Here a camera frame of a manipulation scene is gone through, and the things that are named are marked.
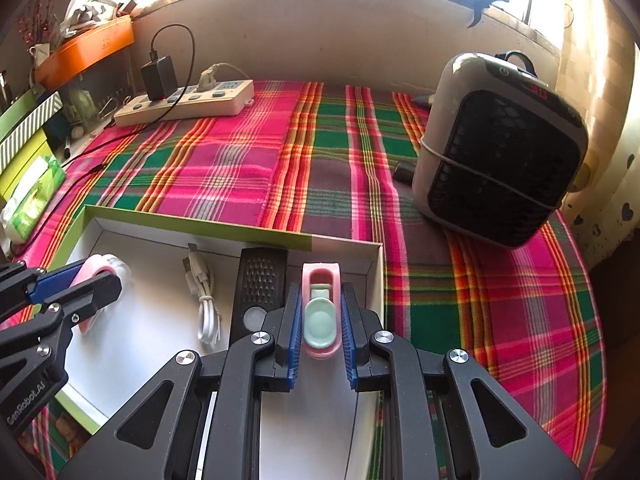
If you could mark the black charger adapter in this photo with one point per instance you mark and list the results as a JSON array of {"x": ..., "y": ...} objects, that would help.
[{"x": 159, "y": 77}]

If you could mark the pink plastic clip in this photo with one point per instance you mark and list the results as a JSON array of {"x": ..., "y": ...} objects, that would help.
[{"x": 97, "y": 262}]

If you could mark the brown walnut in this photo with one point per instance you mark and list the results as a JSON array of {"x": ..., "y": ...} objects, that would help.
[{"x": 70, "y": 427}]

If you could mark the white plastic bag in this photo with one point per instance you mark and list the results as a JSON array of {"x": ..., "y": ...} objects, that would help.
[{"x": 92, "y": 5}]

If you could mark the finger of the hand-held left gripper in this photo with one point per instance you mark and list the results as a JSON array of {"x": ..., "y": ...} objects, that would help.
[
  {"x": 95, "y": 292},
  {"x": 55, "y": 280}
]

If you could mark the black rectangular device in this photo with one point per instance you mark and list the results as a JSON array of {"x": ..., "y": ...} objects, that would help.
[{"x": 260, "y": 275}]

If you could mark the green striped box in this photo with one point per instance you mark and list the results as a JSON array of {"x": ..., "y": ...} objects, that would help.
[{"x": 25, "y": 125}]

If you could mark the cream heart-print curtain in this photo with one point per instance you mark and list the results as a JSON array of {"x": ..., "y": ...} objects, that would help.
[{"x": 605, "y": 110}]

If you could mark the white plug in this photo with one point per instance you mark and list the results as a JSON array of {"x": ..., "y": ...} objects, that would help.
[{"x": 210, "y": 77}]

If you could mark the red berry branches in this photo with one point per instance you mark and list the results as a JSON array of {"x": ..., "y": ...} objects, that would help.
[{"x": 37, "y": 15}]

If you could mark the clear plastic bin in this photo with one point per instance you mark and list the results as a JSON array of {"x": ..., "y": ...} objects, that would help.
[{"x": 95, "y": 100}]

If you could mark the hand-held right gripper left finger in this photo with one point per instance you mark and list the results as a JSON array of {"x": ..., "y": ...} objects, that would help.
[{"x": 295, "y": 340}]

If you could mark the orange box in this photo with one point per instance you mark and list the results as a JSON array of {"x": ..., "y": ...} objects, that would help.
[{"x": 85, "y": 52}]

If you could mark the beige power strip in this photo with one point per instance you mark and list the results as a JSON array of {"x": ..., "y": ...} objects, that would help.
[{"x": 200, "y": 102}]

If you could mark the plaid tablecloth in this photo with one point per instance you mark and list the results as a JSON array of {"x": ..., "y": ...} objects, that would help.
[{"x": 325, "y": 170}]

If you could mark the yellow-green box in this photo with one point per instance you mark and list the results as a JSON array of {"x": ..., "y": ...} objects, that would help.
[{"x": 22, "y": 170}]

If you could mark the green tissue pack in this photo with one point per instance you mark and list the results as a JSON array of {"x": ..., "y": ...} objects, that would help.
[{"x": 35, "y": 200}]

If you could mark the grey and black heater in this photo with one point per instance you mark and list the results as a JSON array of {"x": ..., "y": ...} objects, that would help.
[{"x": 500, "y": 160}]

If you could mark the green cardboard box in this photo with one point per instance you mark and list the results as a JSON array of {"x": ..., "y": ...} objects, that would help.
[{"x": 150, "y": 310}]

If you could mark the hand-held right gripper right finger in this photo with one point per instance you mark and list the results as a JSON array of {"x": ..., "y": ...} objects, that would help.
[{"x": 348, "y": 340}]

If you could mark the black hook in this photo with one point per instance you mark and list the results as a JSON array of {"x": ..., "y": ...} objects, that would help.
[{"x": 482, "y": 2}]

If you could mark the pink and mint clip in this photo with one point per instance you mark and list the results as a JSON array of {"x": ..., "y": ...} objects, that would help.
[{"x": 320, "y": 325}]

